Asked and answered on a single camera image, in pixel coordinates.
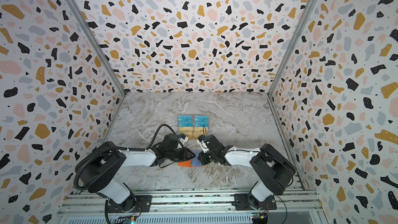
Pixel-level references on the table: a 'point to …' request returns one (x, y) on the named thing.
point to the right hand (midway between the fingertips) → (198, 155)
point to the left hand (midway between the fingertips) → (197, 154)
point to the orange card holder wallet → (195, 162)
